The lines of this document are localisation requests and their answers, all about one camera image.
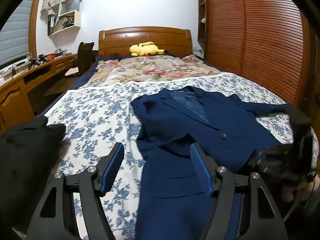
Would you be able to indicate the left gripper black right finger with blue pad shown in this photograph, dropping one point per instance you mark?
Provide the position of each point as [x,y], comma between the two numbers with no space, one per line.
[243,207]

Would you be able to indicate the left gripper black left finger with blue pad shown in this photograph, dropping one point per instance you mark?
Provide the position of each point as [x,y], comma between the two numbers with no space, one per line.
[54,216]

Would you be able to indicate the navy blue suit jacket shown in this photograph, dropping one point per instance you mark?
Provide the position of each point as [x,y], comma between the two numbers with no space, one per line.
[172,203]

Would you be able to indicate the bare right hand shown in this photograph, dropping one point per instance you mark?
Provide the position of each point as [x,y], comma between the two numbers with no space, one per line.
[307,189]

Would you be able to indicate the black gloved left hand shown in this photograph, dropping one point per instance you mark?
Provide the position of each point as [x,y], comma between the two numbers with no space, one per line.
[29,151]

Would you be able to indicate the blue floral white bedsheet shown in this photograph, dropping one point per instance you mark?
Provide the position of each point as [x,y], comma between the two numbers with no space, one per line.
[96,118]

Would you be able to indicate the wooden desk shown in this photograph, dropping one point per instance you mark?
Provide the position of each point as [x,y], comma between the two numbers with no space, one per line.
[21,96]

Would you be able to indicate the wooden louvered wardrobe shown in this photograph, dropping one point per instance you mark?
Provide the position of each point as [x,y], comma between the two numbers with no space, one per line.
[269,42]

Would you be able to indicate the red basket on desk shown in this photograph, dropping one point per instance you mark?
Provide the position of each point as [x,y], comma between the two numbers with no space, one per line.
[51,57]

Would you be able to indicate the dark wooden chair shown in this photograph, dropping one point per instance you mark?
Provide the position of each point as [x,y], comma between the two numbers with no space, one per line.
[83,61]

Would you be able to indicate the pink floral beige blanket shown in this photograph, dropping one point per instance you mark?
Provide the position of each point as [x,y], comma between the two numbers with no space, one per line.
[149,68]

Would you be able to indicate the yellow plush toy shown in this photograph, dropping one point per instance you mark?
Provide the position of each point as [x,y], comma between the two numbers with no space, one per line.
[145,49]

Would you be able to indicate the wooden bed headboard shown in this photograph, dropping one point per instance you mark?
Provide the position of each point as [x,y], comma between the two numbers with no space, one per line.
[118,41]

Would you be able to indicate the grey window blind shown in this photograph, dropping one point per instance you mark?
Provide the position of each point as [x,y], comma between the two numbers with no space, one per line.
[15,34]

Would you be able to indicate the white wall shelf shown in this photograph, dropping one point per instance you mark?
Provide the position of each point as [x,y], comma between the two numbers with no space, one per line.
[61,15]

